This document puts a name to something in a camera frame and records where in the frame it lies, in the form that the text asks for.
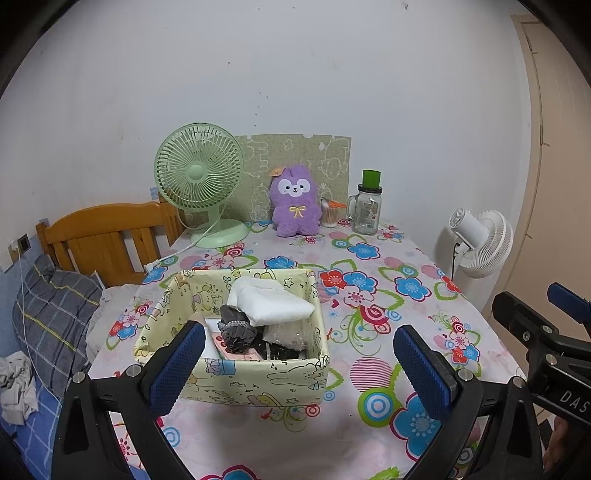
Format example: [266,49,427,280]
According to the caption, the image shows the beige door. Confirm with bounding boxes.
[505,14,591,319]

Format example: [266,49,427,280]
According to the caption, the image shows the thin white charging cable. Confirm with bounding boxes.
[11,251,40,370]

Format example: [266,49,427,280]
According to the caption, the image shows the crumpled white cloth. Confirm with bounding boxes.
[0,352,40,425]

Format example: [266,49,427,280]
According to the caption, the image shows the glass mug jar green lid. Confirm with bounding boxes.
[345,170,384,235]

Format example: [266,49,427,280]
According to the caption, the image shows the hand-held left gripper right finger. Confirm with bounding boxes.
[392,324,543,480]

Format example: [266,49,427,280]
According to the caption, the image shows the yellow fabric storage box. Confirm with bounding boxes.
[134,268,331,409]

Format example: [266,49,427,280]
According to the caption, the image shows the cotton swab jar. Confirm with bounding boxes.
[321,198,347,228]

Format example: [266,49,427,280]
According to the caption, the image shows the grey plaid pillow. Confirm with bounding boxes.
[13,254,103,398]

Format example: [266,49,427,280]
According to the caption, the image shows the white standing fan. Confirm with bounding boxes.
[436,208,514,282]

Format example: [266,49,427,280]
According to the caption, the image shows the grey sock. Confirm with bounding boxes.
[218,305,257,354]

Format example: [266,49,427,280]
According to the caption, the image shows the pink pack with red dots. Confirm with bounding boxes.
[210,330,262,361]

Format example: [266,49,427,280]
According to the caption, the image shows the dark cloth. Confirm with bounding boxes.
[263,344,305,361]

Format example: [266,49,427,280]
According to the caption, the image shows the blue bedsheet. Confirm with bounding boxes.
[0,381,65,480]

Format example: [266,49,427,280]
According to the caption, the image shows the purple plush toy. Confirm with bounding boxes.
[269,166,323,238]

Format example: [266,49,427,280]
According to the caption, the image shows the person's right hand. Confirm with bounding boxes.
[542,415,571,472]

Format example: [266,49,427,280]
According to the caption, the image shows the green printed board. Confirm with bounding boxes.
[233,134,352,222]

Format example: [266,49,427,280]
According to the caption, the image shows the floral tablecloth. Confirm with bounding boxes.
[88,220,527,480]

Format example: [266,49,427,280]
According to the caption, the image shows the white fan power cable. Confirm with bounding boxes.
[142,220,218,273]

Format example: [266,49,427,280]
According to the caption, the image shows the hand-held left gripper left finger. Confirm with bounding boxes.
[51,320,206,480]

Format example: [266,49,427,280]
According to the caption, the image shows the green desk fan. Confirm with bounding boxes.
[154,122,250,247]

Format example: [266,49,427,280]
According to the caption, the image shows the wooden bed headboard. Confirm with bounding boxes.
[36,199,185,286]

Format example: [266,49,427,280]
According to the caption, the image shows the clear bag with beige cloth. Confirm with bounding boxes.
[263,320,312,354]

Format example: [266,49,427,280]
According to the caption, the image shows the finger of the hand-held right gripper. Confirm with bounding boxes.
[547,282,591,326]
[492,291,566,356]

